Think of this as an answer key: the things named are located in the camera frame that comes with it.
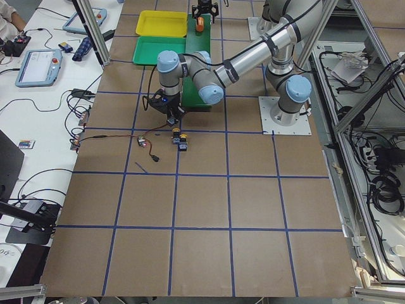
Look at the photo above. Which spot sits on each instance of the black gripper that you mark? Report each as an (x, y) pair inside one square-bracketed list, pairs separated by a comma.
[(205, 4), (173, 109)]

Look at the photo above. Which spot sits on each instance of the orange cylinder with white print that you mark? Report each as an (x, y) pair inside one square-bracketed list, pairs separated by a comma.
[(199, 24)]

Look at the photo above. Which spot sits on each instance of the yellow push button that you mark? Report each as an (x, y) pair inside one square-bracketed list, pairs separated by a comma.
[(182, 144), (175, 136)]

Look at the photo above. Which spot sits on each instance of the green push button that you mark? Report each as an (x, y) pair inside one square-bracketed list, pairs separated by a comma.
[(172, 121)]

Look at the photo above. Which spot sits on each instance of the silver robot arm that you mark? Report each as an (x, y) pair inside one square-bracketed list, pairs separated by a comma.
[(293, 21)]

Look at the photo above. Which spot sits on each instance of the small motor controller board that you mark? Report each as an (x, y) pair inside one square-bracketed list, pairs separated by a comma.
[(142, 142)]

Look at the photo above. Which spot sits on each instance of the yellow plastic tray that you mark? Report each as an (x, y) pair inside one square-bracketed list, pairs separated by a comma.
[(162, 24)]

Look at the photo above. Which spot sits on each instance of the green plastic tray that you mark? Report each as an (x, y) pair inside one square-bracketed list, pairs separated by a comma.
[(148, 47)]

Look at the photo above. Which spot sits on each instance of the black power adapter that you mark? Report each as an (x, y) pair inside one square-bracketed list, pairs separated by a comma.
[(80, 93)]

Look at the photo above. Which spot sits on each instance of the blue plaid folded umbrella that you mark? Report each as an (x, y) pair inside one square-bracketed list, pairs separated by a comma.
[(83, 49)]

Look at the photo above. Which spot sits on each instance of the teach pendant near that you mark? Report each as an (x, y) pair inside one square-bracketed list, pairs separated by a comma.
[(40, 68)]

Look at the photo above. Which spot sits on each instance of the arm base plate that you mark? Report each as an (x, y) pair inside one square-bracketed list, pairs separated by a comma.
[(256, 27), (276, 122)]

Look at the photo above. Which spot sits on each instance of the aluminium frame post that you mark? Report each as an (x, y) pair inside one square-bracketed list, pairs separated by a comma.
[(86, 15)]

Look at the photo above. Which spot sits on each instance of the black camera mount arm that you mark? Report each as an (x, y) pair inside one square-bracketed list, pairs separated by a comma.
[(35, 214)]

